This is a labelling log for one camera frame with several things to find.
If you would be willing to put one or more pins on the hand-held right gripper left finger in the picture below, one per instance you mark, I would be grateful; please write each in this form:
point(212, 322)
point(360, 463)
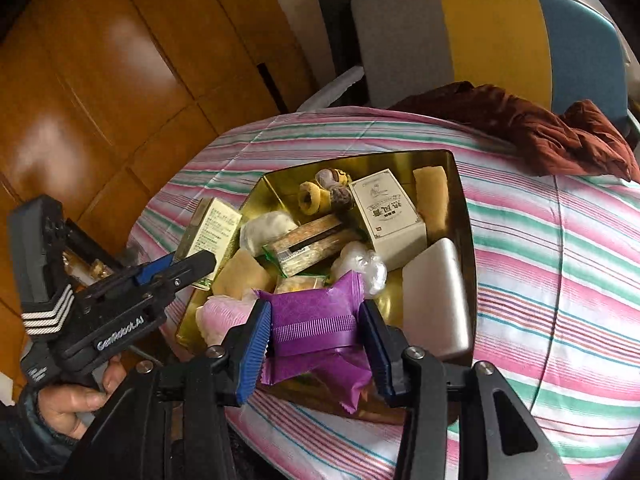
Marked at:
point(255, 345)

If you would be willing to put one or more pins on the tan rectangular block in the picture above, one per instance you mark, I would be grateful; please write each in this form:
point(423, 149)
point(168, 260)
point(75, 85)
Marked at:
point(432, 200)

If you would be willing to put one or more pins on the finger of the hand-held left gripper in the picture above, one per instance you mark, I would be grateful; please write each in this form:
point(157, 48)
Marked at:
point(192, 266)
point(150, 272)

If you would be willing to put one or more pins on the person's left hand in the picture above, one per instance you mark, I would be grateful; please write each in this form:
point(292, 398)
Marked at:
point(65, 405)

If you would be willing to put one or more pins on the dark brown cloth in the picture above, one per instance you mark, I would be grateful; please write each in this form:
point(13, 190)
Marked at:
point(540, 130)

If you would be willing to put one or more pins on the gold metal tin box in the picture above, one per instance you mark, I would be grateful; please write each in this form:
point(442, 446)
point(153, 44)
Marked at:
point(450, 220)

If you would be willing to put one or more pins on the small pale gold box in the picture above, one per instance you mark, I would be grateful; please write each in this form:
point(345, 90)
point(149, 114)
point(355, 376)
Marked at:
point(215, 232)

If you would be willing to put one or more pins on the clear plastic bag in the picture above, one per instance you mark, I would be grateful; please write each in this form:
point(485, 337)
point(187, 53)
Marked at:
point(367, 265)

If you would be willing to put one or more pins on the person's left forearm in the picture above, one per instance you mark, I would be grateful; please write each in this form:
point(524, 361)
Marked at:
point(25, 440)

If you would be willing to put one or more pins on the black rolled mat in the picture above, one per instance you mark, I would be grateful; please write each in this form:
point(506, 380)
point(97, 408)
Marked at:
point(335, 25)

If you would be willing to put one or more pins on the grey yellow blue chair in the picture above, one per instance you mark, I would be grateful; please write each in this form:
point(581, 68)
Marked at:
point(490, 35)

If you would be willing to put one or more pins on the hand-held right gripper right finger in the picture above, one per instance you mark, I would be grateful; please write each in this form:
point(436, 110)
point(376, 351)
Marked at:
point(377, 355)

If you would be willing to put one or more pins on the wooden wardrobe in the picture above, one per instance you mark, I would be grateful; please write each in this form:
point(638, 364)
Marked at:
point(125, 85)

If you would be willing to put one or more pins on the white printed box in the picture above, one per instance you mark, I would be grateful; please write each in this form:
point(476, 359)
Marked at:
point(387, 225)

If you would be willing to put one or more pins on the white sock ball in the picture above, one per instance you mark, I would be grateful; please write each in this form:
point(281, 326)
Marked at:
point(267, 230)

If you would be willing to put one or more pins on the yellow sponge cloth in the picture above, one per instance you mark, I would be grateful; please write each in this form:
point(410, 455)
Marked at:
point(242, 275)

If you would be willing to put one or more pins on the grey yellow sock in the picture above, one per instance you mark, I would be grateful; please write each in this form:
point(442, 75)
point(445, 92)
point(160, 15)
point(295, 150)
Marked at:
point(332, 177)

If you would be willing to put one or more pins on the pink snack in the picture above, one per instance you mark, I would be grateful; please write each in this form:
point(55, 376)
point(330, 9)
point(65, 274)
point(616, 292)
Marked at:
point(220, 317)

